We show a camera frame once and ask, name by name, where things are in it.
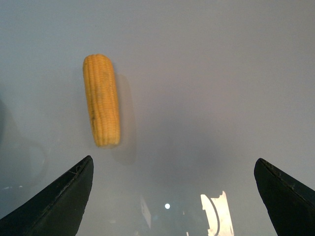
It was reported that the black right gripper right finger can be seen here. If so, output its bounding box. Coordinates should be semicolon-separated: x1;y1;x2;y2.
254;158;315;236

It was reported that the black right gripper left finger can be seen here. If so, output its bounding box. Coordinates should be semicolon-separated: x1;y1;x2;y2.
0;156;94;236

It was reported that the yellow corn cob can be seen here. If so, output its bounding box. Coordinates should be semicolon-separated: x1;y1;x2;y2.
83;54;121;148

